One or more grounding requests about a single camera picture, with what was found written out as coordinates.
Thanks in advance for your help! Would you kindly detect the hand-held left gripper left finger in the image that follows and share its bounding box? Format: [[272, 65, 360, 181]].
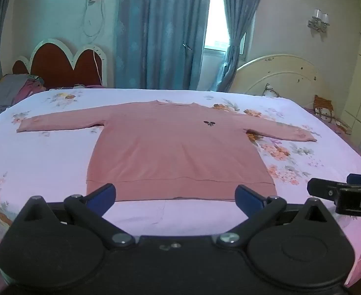
[[16, 183, 136, 249]]

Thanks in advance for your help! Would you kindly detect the wide blue curtain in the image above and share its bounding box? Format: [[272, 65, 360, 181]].
[[114, 0, 212, 91]]

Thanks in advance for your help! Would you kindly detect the pile of grey and pink clothes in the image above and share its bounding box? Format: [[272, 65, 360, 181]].
[[0, 74, 46, 120]]

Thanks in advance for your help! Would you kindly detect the pink long-sleeved sweater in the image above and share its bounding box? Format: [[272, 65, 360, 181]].
[[16, 100, 317, 202]]

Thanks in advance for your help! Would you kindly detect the floral white bed sheet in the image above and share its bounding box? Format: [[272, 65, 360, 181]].
[[0, 88, 361, 254]]

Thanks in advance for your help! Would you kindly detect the cream rounded headboard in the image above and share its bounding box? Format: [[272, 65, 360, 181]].
[[235, 54, 345, 120]]

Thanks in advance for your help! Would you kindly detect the red headboard with white trim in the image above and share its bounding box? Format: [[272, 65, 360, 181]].
[[12, 38, 108, 89]]

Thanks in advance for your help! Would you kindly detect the floral white cushion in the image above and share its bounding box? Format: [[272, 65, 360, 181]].
[[263, 84, 281, 98]]

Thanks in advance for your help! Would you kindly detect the narrow blue curtain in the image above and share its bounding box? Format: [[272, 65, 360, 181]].
[[218, 0, 269, 93]]

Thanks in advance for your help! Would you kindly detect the wall lamp with glass shades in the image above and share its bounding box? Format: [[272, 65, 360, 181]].
[[307, 8, 331, 32]]

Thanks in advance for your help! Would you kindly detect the window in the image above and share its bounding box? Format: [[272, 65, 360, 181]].
[[203, 0, 246, 59]]

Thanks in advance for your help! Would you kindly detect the orange patterned cushion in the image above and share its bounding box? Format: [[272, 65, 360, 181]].
[[313, 95, 352, 134]]

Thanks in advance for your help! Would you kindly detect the white cable on wall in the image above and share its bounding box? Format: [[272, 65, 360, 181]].
[[82, 0, 105, 37]]

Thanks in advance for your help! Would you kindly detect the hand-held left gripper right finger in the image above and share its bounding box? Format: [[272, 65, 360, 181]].
[[214, 184, 336, 249]]

